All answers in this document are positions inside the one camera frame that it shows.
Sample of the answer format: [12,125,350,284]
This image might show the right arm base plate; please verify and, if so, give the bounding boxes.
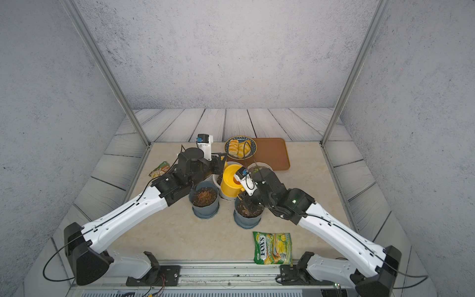
[275,265,333,286]

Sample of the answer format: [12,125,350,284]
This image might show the front aluminium rail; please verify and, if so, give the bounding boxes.
[66,259,387,297]

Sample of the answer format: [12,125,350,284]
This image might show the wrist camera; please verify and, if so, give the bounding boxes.
[195,134,214,161]
[234,167,257,196]

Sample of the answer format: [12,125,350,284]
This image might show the blue patterned plate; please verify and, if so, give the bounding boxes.
[225,136,257,160]

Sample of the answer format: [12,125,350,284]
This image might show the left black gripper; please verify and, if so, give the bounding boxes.
[186,152,230,191]

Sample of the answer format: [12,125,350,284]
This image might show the green Fox's candy bag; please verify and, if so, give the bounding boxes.
[253,231,293,265]

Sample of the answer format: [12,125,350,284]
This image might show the blue pot red succulent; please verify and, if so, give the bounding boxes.
[189,181,220,219]

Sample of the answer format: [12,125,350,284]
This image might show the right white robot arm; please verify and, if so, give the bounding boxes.
[234,168,402,297]

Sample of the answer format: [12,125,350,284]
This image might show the aluminium frame post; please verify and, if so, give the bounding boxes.
[61,0,151,148]
[320,0,390,147]

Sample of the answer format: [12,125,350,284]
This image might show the right striped bread roll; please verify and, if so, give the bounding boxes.
[237,140,252,159]

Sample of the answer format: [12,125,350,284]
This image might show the striped bread roll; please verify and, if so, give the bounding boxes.
[228,139,239,157]
[237,140,252,159]

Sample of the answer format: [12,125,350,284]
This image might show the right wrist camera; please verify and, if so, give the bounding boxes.
[234,167,257,196]

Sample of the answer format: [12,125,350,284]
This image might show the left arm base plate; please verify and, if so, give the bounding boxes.
[126,265,181,287]

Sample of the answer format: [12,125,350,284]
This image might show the brown wooden tray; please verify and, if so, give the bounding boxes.
[227,138,291,171]

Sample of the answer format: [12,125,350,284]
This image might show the large white pot dark soil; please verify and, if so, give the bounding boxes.
[212,161,246,202]

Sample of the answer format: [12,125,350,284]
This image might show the left striped bread roll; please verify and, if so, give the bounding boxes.
[228,139,239,157]

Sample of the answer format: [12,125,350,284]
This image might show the left aluminium frame post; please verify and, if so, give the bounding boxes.
[61,0,151,148]

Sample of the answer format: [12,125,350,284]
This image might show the white pot bright green succulent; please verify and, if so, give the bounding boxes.
[247,162,272,175]

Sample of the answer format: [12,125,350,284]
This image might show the blue pot pink succulent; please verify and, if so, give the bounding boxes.
[233,198,264,229]

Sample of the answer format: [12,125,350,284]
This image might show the green soup packet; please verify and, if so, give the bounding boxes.
[149,161,171,179]

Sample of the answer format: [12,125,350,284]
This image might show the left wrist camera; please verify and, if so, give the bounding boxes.
[195,134,214,161]

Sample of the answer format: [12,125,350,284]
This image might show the yellow watering can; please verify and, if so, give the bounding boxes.
[219,155,249,199]

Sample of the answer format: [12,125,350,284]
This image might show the right aluminium frame post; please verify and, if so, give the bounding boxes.
[320,0,390,147]

